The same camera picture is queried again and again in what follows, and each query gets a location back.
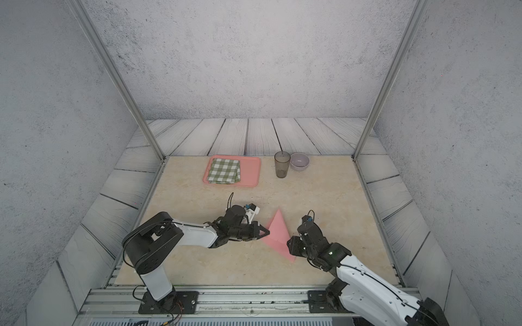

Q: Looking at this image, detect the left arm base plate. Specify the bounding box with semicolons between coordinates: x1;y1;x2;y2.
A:
138;291;199;316

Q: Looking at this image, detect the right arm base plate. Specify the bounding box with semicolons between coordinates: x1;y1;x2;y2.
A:
307;290;351;314

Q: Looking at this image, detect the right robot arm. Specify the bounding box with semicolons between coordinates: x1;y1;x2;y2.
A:
287;215;449;325

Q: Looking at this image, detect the green checkered cloth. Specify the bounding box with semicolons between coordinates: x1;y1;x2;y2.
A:
207;158;241;185

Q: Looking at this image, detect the translucent grey plastic cup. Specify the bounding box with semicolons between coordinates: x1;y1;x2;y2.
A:
274;151;291;179

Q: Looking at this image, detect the small lavender bowl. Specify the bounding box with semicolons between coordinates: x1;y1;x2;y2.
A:
290;153;310;171

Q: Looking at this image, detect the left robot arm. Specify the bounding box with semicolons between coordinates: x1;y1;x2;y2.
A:
122;204;270;304

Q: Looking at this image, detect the aluminium front rail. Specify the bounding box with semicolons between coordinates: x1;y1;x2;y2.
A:
74;285;372;325

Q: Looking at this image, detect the pink plastic tray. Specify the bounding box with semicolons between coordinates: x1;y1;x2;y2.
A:
203;155;261;187

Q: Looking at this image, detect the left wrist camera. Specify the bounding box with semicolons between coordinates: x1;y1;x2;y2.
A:
244;203;260;224

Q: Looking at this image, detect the pink square paper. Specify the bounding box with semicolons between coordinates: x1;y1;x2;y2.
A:
262;209;296;263

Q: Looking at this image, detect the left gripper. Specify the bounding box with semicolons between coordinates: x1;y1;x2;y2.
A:
228;221;272;242

